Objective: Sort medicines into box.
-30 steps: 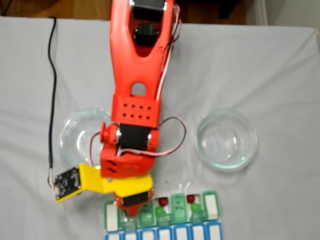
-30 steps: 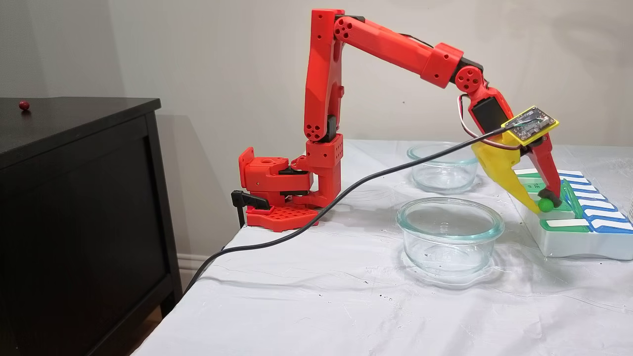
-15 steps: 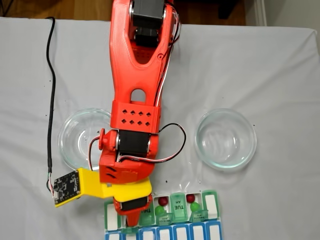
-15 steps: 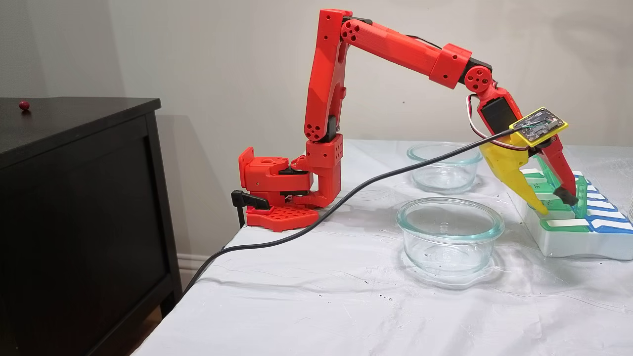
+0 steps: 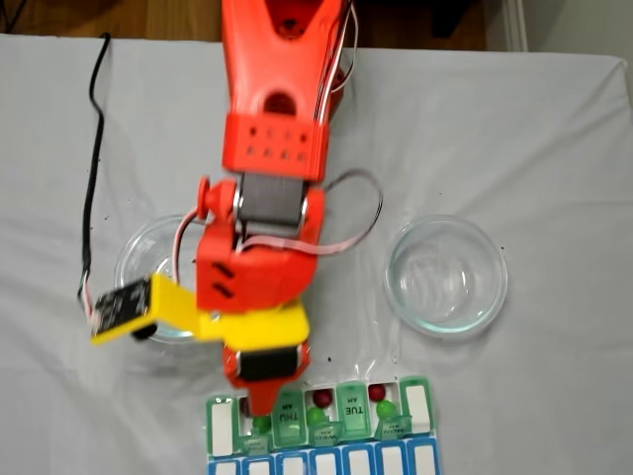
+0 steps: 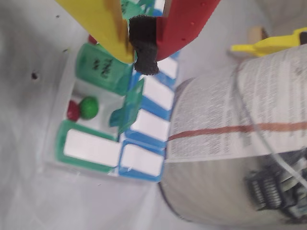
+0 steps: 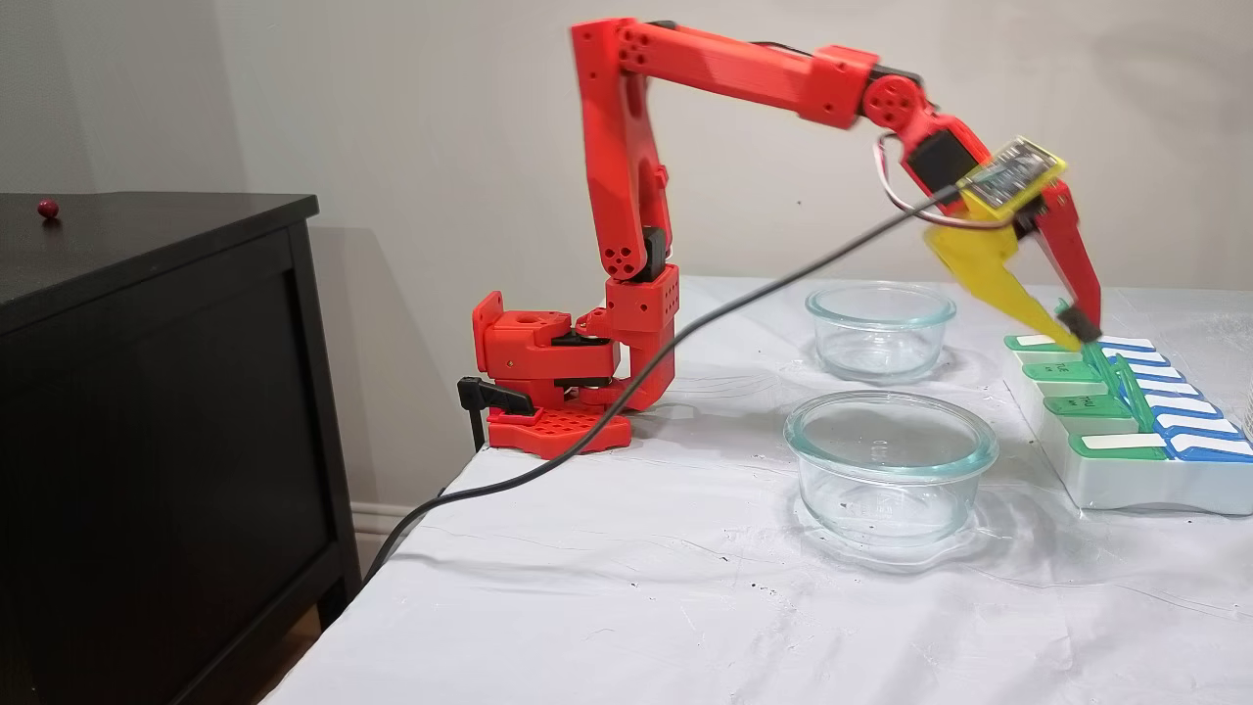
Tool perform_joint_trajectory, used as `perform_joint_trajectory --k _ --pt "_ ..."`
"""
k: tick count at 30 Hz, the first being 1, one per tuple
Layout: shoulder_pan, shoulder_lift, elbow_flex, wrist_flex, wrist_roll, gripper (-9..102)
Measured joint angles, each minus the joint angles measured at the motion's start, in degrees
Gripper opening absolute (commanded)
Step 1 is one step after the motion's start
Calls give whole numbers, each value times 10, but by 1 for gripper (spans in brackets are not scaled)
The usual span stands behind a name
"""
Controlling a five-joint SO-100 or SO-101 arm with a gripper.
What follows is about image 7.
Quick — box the white green blue pill organizer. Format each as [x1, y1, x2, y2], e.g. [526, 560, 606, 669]
[1003, 299, 1253, 517]

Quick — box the small clear glass bowl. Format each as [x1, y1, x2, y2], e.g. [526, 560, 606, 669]
[805, 282, 957, 385]

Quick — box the large clear glass bowl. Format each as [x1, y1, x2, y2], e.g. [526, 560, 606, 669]
[783, 392, 999, 549]

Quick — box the white table cover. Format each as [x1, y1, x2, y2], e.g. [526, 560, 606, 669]
[259, 277, 1253, 705]

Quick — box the black table clamp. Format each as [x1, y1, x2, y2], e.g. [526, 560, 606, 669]
[457, 376, 534, 451]

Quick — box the black wooden cabinet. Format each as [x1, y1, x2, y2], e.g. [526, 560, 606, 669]
[0, 192, 363, 705]

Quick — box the camera board on yellow mount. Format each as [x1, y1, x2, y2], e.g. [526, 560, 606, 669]
[957, 136, 1069, 222]

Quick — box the black cable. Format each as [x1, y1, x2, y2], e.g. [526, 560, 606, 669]
[360, 184, 965, 586]

